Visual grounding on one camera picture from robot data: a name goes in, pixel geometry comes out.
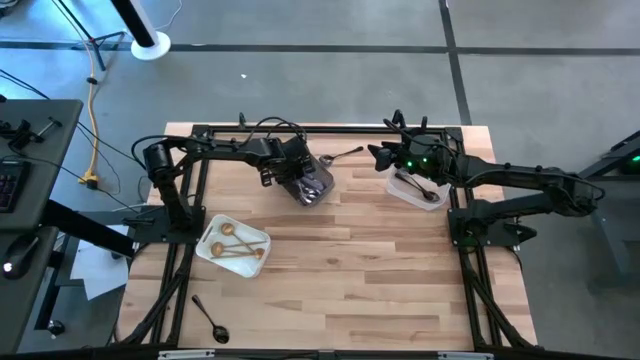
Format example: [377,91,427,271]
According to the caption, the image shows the dark grey desk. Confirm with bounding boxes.
[0,226,60,355]

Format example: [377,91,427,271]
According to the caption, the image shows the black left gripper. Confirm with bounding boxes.
[258,137,322,189]

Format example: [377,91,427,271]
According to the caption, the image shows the silver metal bracket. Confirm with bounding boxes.
[437,351,495,360]
[157,349,216,360]

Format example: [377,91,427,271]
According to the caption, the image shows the black tripod stand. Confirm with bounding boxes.
[49,0,127,72]

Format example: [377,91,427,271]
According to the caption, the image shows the white paper sheets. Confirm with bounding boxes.
[68,223,134,302]

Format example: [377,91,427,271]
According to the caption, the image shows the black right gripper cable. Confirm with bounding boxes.
[381,114,432,147]

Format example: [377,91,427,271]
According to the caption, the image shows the white plastic bin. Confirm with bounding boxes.
[194,213,273,280]

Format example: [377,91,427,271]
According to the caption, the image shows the black pole white round base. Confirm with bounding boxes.
[109,0,172,62]

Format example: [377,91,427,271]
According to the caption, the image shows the black computer mouse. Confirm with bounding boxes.
[1,233,42,281]

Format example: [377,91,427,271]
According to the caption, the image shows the grey side table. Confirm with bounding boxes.
[579,129,640,289]

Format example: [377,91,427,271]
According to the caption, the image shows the black computer green lights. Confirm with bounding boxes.
[617,144,640,176]

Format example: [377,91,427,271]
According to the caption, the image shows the grey plastic bin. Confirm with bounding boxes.
[286,164,336,208]

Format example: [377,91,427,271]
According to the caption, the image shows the black keyboard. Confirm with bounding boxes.
[0,159,30,215]

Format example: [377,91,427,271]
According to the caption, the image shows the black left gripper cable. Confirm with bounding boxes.
[243,115,310,147]

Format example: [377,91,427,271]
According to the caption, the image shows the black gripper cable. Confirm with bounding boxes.
[243,115,310,147]
[381,114,432,147]

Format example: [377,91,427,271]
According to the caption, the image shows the gold spoon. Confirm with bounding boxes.
[210,240,269,257]
[211,247,267,262]
[220,222,254,254]
[219,244,261,259]

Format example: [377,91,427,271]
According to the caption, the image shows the black crossbar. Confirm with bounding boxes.
[0,344,640,360]

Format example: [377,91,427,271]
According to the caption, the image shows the black desk beam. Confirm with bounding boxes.
[40,198,139,259]

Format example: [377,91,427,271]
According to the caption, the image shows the black spoon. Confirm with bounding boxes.
[318,145,365,167]
[399,172,437,200]
[191,293,231,345]
[394,171,442,203]

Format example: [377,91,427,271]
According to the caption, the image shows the yellow extension cable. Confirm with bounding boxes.
[77,37,100,190]

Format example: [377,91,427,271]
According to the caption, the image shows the black clamp tool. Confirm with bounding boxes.
[0,115,65,152]

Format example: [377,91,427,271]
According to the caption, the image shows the clear plastic bin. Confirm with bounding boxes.
[384,165,453,212]

